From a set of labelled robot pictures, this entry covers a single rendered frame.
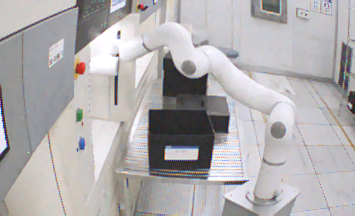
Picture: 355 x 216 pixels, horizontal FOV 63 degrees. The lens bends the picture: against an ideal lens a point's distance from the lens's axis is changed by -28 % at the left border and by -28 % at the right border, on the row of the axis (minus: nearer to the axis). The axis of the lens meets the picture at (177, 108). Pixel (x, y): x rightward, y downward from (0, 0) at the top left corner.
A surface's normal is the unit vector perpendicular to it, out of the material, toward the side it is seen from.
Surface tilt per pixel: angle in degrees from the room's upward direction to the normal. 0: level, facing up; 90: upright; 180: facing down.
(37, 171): 90
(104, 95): 90
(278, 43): 90
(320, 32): 90
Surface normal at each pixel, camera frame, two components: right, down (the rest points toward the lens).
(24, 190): -0.07, 0.37
